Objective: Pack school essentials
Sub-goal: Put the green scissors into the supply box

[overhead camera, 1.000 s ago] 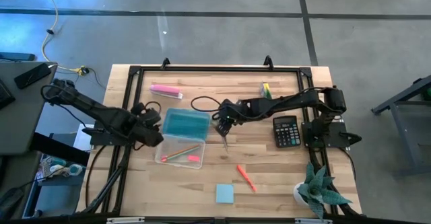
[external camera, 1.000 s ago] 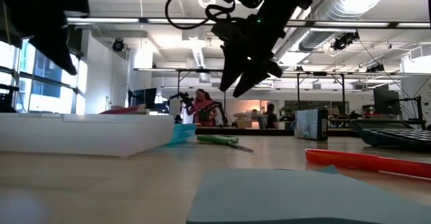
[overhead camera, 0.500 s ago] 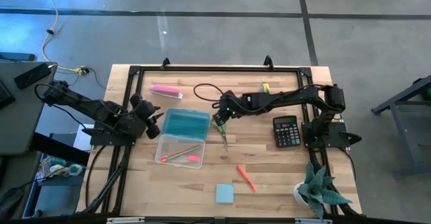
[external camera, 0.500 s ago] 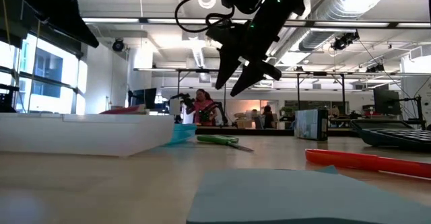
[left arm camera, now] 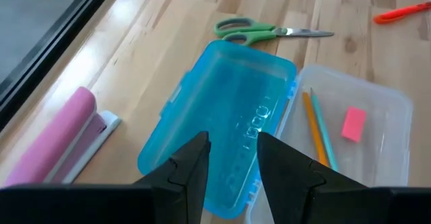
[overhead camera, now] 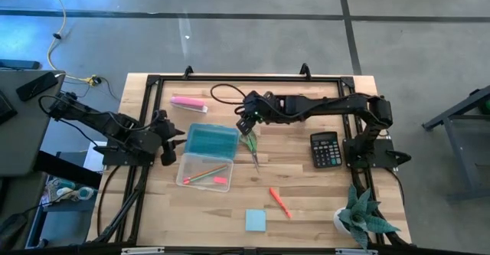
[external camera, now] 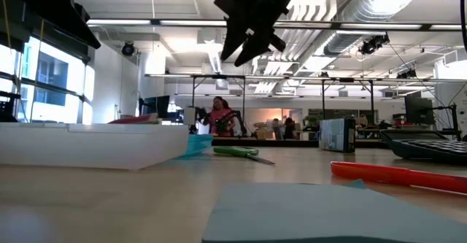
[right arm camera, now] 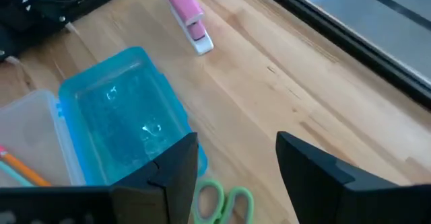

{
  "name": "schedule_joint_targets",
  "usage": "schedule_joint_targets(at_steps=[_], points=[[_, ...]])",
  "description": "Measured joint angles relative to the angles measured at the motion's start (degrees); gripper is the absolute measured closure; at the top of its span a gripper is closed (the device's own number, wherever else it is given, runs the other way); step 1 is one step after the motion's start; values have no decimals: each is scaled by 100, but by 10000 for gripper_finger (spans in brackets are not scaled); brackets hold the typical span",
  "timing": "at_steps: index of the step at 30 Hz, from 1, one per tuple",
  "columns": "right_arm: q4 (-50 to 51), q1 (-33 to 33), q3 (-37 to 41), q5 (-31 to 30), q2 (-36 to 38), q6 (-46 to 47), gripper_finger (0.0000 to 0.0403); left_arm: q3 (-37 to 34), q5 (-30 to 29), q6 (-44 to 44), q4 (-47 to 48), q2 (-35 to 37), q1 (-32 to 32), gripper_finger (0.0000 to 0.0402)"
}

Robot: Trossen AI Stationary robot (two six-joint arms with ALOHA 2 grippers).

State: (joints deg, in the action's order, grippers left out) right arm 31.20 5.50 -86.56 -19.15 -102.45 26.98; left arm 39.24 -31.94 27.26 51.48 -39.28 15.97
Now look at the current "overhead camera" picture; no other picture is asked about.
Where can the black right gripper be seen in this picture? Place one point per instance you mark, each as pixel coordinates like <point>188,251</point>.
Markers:
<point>254,103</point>

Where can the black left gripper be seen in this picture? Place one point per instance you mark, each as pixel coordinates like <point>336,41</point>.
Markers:
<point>165,136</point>

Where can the clear pencil case teal lid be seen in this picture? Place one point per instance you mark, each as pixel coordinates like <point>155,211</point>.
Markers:
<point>208,155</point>

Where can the orange pencil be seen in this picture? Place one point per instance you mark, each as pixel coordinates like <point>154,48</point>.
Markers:
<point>203,174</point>

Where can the green pencil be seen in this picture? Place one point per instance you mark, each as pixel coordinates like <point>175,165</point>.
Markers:
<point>214,172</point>

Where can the pink eraser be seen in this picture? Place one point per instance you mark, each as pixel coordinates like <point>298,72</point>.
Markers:
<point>220,180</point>

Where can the orange pen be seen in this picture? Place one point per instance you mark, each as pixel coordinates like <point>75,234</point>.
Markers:
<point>280,203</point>

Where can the blue sticky note pad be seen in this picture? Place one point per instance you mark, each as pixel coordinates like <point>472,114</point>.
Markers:
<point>255,220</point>

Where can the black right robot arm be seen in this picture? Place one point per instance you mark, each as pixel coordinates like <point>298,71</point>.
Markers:
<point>337,107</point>

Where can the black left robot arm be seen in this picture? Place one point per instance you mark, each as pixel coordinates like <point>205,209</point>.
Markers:
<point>115,132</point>

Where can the black calculator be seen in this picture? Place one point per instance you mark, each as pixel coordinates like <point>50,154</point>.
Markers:
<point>325,149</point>

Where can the white paper sheet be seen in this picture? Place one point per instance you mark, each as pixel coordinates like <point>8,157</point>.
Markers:
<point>93,155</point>

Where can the pile of small bottles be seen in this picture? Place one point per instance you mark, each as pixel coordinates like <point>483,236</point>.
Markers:
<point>69,191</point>

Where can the potted green plant white pot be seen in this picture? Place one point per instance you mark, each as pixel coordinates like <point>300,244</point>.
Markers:
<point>360,216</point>

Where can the black phone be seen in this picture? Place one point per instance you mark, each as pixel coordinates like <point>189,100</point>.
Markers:
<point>37,86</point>

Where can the grey side table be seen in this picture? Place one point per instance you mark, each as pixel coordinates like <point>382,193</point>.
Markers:
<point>27,140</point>

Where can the white metal bracket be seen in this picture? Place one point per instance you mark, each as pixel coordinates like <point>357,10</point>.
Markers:
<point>142,251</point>
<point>356,252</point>

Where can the grey desk frame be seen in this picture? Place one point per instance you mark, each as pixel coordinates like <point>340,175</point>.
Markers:
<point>455,132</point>

